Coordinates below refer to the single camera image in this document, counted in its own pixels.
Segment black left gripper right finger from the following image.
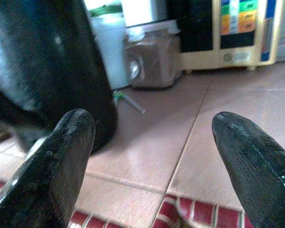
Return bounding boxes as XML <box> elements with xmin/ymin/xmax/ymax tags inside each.
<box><xmin>212</xmin><ymin>113</ymin><xmax>285</xmax><ymax>228</ymax></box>

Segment translucent grey container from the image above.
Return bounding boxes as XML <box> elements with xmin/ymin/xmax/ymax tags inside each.
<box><xmin>121</xmin><ymin>0</ymin><xmax>168</xmax><ymax>28</ymax></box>

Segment black kettle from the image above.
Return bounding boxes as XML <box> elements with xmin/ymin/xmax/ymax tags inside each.
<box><xmin>0</xmin><ymin>0</ymin><xmax>119</xmax><ymax>154</ymax></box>

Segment beige black water ionizer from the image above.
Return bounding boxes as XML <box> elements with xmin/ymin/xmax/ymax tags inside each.
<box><xmin>166</xmin><ymin>0</ymin><xmax>284</xmax><ymax>71</ymax></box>

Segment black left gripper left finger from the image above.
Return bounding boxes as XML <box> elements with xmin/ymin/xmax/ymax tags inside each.
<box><xmin>0</xmin><ymin>109</ymin><xmax>96</xmax><ymax>228</ymax></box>

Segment jar of brown powder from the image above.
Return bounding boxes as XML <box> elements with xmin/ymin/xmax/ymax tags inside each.
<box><xmin>123</xmin><ymin>20</ymin><xmax>183</xmax><ymax>90</ymax></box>

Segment white jug green lid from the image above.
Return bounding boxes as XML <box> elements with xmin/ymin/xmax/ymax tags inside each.
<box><xmin>89</xmin><ymin>8</ymin><xmax>131</xmax><ymax>90</ymax></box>

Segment green white training chopsticks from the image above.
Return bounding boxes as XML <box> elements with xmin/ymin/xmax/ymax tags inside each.
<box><xmin>113</xmin><ymin>91</ymin><xmax>147</xmax><ymax>114</ymax></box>

